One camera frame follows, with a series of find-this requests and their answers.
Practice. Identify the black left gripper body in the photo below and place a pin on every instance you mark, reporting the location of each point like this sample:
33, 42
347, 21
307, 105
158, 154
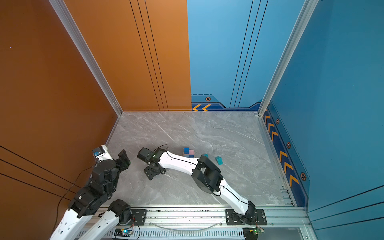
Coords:
122, 164

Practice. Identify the circuit board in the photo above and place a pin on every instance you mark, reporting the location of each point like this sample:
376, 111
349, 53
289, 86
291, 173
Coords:
123, 233
256, 231

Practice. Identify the aluminium corner post left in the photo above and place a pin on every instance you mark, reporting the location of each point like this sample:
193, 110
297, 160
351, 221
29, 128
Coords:
75, 34

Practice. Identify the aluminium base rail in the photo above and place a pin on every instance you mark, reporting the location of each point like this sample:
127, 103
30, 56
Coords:
213, 222

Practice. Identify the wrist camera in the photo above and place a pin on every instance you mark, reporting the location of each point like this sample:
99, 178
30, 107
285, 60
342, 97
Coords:
101, 153
146, 155

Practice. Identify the aluminium corner post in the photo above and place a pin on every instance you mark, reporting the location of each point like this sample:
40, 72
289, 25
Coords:
301, 23
75, 34

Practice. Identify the teal wood block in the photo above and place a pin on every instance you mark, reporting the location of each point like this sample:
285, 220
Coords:
219, 160

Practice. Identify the right circuit board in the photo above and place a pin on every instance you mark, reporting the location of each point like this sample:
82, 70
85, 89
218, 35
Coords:
256, 231

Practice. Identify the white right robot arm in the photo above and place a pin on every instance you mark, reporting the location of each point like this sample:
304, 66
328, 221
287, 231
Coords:
206, 175

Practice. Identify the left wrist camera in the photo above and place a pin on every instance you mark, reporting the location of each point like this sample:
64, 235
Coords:
101, 153

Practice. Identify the aluminium corner post right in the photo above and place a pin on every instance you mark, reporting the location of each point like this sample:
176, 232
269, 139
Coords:
301, 23

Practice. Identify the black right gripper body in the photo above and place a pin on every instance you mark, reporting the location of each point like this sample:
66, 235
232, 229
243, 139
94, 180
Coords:
150, 172

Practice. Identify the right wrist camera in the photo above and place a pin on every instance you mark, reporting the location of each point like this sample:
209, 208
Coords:
146, 155

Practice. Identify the left circuit board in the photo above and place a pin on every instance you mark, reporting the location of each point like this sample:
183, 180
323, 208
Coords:
123, 233

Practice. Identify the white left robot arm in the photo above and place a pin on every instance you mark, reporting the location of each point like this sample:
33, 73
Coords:
87, 201

